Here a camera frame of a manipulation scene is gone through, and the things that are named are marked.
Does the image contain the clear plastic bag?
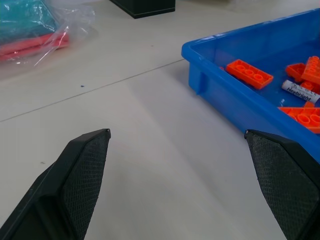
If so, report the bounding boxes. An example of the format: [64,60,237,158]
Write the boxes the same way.
[0,0,97,76]

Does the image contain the white Heybright battery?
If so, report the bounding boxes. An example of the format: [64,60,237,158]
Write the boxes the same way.
[281,79,320,104]

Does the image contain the red foam sheet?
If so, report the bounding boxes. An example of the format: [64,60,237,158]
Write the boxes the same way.
[0,33,70,63]

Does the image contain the blue plastic bin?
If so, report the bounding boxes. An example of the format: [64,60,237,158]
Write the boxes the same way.
[181,8,320,165]

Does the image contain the teal foam sheet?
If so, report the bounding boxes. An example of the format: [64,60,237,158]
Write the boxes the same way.
[0,0,63,46]

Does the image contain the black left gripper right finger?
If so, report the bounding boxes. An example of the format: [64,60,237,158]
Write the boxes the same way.
[244,129,320,240]

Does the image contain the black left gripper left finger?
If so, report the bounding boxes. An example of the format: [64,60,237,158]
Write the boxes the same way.
[0,128,112,240]

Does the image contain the black box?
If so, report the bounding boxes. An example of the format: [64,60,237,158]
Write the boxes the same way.
[109,0,177,20]

